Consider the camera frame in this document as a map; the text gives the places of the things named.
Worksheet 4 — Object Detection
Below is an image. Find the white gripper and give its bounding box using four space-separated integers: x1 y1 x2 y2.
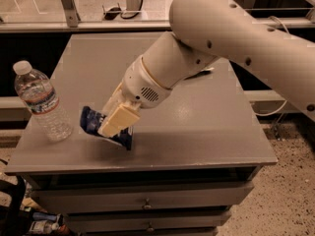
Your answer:
98 56 171 137

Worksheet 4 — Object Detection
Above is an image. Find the blue rxbar blueberry wrapper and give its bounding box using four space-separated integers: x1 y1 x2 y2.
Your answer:
80 106 133 150

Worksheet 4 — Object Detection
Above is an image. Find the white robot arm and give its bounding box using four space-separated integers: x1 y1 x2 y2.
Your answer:
98 0 315 137

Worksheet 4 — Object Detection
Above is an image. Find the clear plastic water bottle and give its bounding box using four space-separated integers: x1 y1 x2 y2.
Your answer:
13 60 72 142

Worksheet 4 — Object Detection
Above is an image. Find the grey drawer cabinet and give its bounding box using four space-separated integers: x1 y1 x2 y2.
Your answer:
4 29 279 236

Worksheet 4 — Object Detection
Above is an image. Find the upper drawer knob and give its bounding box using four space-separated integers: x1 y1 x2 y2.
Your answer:
142 199 152 210

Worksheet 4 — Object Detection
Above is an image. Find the drawer knob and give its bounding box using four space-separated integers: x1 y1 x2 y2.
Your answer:
142 199 152 210
146 223 155 233

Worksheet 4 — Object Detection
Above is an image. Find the green kettle chips bag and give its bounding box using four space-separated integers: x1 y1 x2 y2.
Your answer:
185 67 215 80

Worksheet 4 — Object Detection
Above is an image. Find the grey metal railing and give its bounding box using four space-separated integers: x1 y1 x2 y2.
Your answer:
0 0 314 32

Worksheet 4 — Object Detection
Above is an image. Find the lower grey drawer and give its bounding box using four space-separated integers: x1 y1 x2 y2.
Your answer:
66 209 231 233

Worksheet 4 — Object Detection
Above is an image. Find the grey drawer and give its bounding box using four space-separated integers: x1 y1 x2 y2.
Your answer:
31 181 254 214
66 209 231 233

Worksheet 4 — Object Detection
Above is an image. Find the white floor stand base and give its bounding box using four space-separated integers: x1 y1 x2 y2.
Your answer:
101 0 149 22

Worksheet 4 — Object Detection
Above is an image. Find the lower drawer knob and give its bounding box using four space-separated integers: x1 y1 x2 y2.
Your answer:
146 223 155 233

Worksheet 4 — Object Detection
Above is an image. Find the upper grey drawer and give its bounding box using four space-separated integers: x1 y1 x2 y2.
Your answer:
31 181 254 214

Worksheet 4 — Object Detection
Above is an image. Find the black bag on floor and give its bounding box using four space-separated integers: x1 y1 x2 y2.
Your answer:
0 176 30 236

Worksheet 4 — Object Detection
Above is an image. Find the white cable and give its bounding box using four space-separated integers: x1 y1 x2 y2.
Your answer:
254 15 291 118

